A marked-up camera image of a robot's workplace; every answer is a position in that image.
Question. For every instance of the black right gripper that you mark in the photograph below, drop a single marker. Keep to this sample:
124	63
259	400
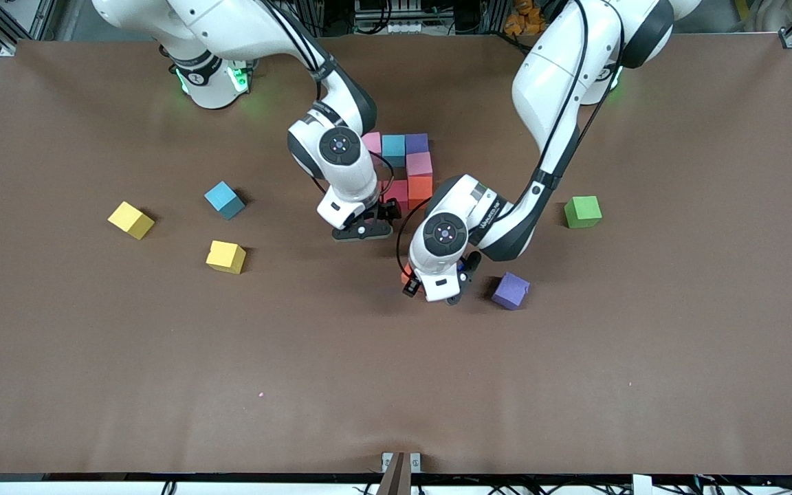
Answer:
388	207

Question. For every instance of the orange foam cube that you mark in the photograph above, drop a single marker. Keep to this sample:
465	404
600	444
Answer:
406	273
420	189

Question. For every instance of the red foam cube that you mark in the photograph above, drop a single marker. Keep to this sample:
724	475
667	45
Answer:
399	191

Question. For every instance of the pink foam cube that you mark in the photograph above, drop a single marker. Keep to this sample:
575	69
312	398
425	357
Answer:
419	165
372	142

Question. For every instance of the blue foam cube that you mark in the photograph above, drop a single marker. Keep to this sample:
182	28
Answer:
224	199
393	148

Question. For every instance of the purple foam cube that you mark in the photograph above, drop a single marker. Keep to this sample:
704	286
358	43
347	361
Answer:
416	143
510	289

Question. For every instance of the yellow foam cube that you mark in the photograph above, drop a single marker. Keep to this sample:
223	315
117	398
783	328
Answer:
129	218
225	256

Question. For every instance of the green foam cube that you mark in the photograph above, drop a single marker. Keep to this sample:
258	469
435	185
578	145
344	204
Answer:
581	212

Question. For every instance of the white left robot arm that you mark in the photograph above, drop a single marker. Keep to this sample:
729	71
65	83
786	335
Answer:
445	234

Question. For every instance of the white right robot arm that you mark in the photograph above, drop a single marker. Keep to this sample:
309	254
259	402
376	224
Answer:
339	146

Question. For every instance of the brown table cover sheet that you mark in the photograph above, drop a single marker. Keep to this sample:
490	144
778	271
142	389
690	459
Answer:
396	385

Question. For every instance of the white electrical device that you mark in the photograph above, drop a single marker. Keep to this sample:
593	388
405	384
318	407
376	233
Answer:
396	27

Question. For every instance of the orange packed items pile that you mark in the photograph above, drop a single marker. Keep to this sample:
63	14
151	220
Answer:
523	20

